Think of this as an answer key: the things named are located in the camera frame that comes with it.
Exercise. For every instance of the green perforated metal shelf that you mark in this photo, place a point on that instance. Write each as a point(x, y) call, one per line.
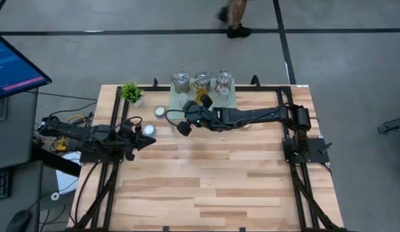
point(227, 103)

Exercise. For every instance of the black metal rig frame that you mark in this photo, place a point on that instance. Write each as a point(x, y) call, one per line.
point(261, 88)

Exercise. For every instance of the black keyboard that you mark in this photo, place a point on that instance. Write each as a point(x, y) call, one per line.
point(1, 183)

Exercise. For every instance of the black desk support bar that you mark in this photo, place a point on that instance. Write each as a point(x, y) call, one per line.
point(58, 162)

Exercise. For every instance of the small potted green plant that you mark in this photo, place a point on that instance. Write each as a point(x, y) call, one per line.
point(131, 91)

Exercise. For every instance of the black computer mouse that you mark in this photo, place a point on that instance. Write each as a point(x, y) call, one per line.
point(18, 221)

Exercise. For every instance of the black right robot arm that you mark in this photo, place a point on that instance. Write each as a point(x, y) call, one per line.
point(258, 114)

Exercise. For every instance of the grey desk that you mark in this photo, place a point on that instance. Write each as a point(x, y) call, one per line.
point(16, 138)

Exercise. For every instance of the glass jar with brown contents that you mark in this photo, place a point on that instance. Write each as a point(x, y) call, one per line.
point(224, 80)

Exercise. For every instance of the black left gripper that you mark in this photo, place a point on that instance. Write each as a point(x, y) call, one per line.
point(129, 143)

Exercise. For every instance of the white tape roll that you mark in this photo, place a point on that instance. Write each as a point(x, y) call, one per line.
point(55, 196)

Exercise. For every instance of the white paper sheet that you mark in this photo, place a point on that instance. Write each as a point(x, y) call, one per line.
point(66, 180)

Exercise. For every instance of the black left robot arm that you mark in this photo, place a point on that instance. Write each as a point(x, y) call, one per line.
point(84, 135)

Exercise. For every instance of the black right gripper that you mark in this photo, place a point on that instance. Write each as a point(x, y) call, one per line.
point(203, 119)

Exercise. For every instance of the yellow clamp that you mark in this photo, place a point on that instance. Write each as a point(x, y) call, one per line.
point(61, 145)

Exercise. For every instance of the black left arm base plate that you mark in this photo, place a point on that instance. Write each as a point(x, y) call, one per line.
point(96, 158)

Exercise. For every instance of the glass jar with metal lid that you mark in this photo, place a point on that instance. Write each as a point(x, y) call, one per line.
point(181, 82)

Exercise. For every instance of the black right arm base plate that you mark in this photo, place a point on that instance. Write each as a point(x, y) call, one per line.
point(316, 155)

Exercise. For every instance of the computer monitor with blue screen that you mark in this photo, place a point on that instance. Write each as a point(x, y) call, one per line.
point(13, 67)

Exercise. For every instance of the glass jar with paper tag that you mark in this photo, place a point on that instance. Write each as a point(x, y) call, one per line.
point(202, 82)

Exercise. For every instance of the candle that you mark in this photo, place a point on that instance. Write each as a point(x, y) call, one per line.
point(149, 130)
point(247, 127)
point(159, 111)

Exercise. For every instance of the person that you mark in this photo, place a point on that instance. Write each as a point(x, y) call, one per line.
point(238, 30)

